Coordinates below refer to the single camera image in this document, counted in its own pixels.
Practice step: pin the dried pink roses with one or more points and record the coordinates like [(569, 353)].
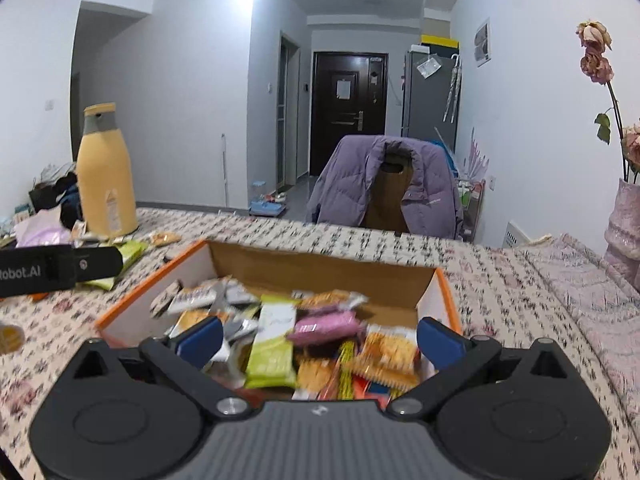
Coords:
[(597, 65)]

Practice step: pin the yellow thermos bottle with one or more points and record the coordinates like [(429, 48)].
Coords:
[(107, 180)]

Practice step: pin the white heater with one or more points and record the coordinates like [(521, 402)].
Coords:
[(515, 234)]

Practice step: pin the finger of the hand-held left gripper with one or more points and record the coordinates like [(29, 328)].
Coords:
[(100, 264)]

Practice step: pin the dark bag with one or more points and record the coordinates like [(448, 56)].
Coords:
[(62, 200)]

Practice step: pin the blue pet bowl stand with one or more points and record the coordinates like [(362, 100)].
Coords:
[(267, 205)]

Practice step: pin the wooden chair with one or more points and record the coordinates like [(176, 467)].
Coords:
[(387, 200)]

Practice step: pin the pink quilted blanket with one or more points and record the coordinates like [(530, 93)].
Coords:
[(590, 300)]

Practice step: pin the white pole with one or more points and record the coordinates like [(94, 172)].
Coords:
[(224, 170)]

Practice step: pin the purple padded jacket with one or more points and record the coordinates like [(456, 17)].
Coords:
[(340, 190)]

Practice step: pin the pile of assorted snack packets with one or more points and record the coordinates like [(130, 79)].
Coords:
[(325, 327)]

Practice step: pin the pink textured vase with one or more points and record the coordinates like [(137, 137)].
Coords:
[(625, 235)]

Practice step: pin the storage cart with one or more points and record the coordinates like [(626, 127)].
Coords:
[(470, 210)]

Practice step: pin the pale crumpled plastic bag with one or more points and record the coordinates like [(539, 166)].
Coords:
[(42, 232)]

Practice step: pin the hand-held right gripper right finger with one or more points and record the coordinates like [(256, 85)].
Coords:
[(440, 342)]

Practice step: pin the clear plastic pouch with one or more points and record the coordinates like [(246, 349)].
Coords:
[(430, 67)]

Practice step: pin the small brown sachet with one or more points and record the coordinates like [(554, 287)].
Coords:
[(165, 238)]

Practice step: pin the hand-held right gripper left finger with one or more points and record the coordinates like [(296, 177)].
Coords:
[(202, 342)]

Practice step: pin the yellow and black carton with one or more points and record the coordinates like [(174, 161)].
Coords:
[(440, 44)]

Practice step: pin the grey refrigerator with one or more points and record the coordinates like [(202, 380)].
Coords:
[(425, 105)]

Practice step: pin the white wall panel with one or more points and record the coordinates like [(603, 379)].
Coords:
[(482, 42)]

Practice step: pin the dark entrance door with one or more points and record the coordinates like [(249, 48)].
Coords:
[(347, 125)]

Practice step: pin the grey interior door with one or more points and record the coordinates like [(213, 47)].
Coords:
[(288, 110)]

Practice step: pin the folded white umbrella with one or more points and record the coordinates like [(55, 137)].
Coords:
[(452, 90)]

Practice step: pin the orange cardboard box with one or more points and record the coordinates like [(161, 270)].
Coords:
[(320, 267)]

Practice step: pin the small white sachet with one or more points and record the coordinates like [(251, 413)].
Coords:
[(80, 230)]

